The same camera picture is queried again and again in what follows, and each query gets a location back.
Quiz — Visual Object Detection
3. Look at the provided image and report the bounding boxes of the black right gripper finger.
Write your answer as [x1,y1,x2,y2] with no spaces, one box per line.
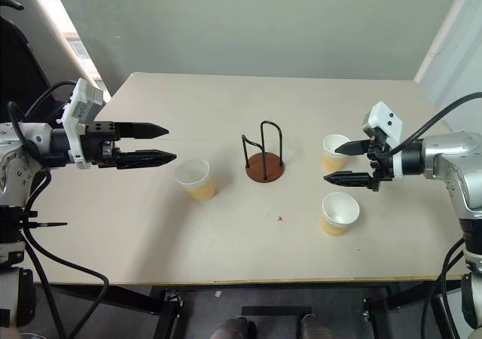
[323,171,374,189]
[334,139,374,157]

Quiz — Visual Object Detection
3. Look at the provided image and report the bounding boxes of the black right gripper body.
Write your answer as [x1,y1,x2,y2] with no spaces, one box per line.
[367,133,397,193]

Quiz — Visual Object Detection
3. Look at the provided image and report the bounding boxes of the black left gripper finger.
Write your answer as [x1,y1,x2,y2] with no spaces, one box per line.
[114,121,169,141]
[112,149,178,171]

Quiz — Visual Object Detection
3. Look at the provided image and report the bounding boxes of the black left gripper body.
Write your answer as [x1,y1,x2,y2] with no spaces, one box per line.
[78,121,122,169]

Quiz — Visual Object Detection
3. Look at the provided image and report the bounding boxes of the yellow white paper cup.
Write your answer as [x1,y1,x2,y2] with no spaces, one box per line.
[320,191,361,239]
[321,133,352,173]
[174,158,216,201]

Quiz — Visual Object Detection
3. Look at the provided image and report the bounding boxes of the black chair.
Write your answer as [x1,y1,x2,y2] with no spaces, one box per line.
[0,0,82,127]

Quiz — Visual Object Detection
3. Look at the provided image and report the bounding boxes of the dark rounded robot foot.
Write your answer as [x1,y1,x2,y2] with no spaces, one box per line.
[209,316,258,339]
[299,313,328,339]

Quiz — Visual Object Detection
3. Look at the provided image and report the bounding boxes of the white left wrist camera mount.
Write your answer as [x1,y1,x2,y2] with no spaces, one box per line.
[56,78,105,171]

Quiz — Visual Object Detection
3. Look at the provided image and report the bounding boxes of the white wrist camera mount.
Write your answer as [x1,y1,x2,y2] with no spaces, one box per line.
[56,78,105,171]
[361,101,404,153]

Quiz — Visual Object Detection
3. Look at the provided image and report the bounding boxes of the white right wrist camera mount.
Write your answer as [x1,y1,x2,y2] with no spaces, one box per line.
[361,101,404,153]

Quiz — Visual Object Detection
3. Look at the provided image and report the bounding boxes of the wire holder with wooden base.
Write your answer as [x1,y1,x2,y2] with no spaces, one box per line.
[241,119,286,184]

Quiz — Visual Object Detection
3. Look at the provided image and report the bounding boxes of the black table frame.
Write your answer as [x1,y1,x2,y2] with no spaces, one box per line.
[32,276,466,339]

